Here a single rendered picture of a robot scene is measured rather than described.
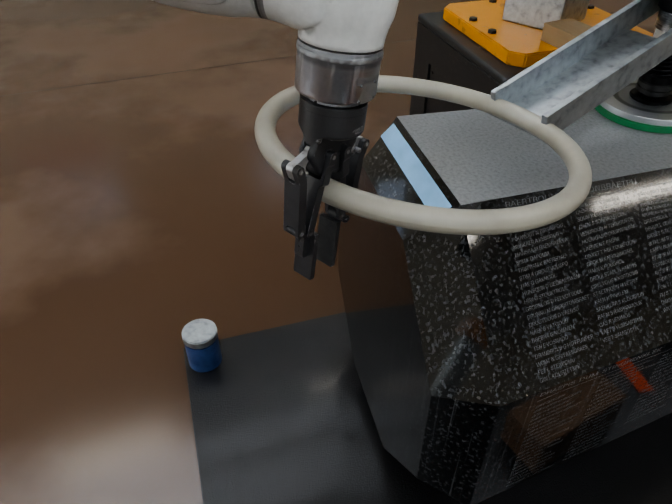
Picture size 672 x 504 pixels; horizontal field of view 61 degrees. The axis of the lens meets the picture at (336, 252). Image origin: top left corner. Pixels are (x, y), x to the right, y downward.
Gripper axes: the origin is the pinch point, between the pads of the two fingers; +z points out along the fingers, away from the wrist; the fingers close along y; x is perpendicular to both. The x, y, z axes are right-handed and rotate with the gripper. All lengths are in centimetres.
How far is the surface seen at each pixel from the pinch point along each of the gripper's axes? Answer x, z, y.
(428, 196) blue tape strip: 2.4, 5.9, 33.7
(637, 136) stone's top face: -19, -3, 74
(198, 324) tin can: 62, 74, 30
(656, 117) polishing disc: -21, -6, 78
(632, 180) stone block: -24, 0, 59
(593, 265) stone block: -26, 11, 45
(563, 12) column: 21, -11, 132
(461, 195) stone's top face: -3.5, 3.0, 33.8
